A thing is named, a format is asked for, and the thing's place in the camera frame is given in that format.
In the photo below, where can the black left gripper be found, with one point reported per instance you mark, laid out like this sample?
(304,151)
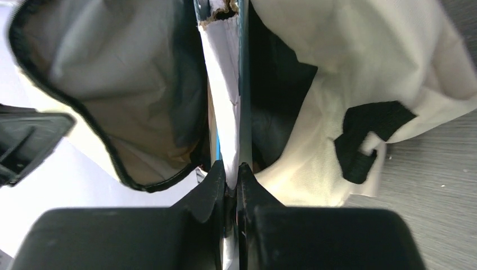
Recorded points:
(28,137)

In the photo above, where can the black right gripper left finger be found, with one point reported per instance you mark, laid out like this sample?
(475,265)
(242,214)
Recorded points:
(186,235)

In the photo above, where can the teal hardcover book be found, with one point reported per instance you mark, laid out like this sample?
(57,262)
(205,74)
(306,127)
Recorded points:
(223,27)

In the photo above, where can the cream canvas backpack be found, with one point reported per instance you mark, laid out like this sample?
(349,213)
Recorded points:
(331,84)

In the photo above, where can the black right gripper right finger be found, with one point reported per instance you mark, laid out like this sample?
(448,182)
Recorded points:
(274,236)

